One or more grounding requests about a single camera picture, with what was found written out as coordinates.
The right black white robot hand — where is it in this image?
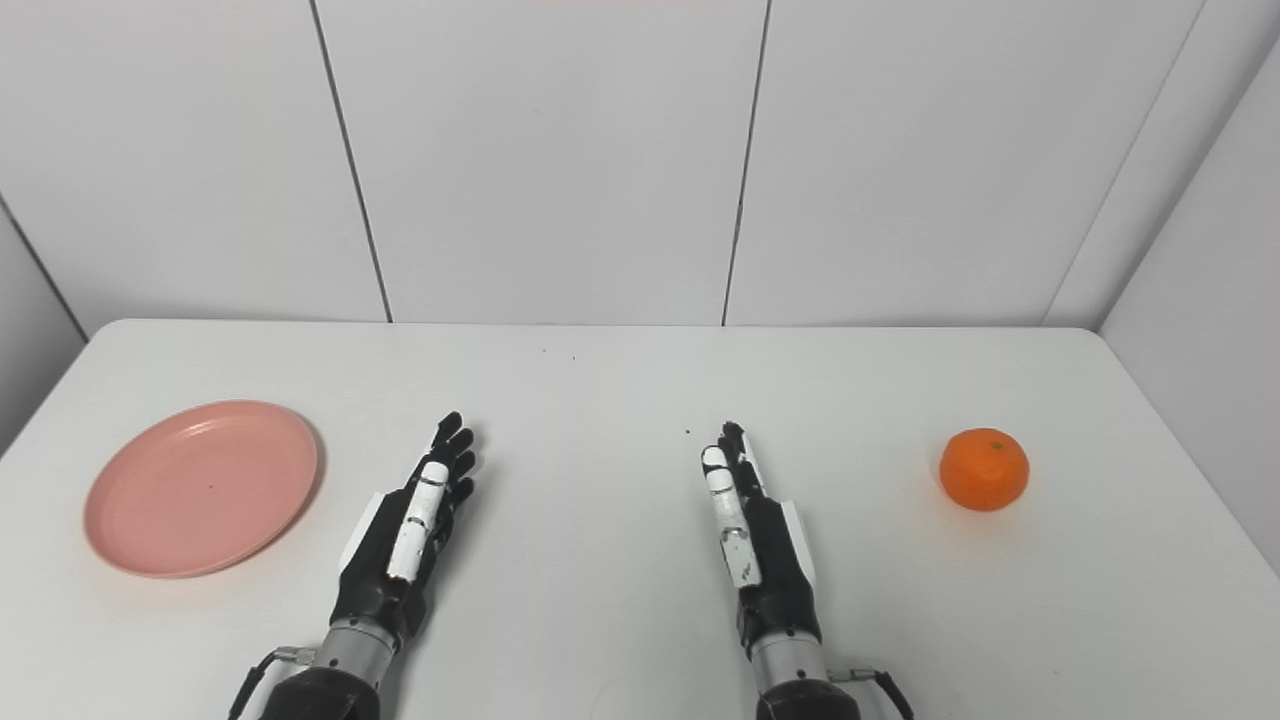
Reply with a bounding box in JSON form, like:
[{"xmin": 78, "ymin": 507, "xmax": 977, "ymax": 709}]
[{"xmin": 701, "ymin": 421, "xmax": 823, "ymax": 645}]

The orange fruit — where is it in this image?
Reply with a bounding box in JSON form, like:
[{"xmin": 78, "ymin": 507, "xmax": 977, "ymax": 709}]
[{"xmin": 939, "ymin": 428, "xmax": 1031, "ymax": 513}]

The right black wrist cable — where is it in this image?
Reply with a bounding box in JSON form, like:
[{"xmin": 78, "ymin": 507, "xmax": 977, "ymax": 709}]
[{"xmin": 828, "ymin": 666, "xmax": 915, "ymax": 720}]

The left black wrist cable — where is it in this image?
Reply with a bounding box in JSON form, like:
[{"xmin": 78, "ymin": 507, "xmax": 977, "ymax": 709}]
[{"xmin": 227, "ymin": 647, "xmax": 317, "ymax": 720}]

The pink round plate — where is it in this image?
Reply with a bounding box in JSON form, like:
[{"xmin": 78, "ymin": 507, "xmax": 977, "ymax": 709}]
[{"xmin": 83, "ymin": 400, "xmax": 320, "ymax": 580}]

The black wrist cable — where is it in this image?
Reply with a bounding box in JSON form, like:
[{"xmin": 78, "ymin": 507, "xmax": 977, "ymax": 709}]
[
  {"xmin": 828, "ymin": 666, "xmax": 915, "ymax": 720},
  {"xmin": 227, "ymin": 647, "xmax": 317, "ymax": 720}
]

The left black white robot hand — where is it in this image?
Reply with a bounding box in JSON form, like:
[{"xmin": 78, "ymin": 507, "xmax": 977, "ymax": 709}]
[{"xmin": 330, "ymin": 411, "xmax": 479, "ymax": 644}]

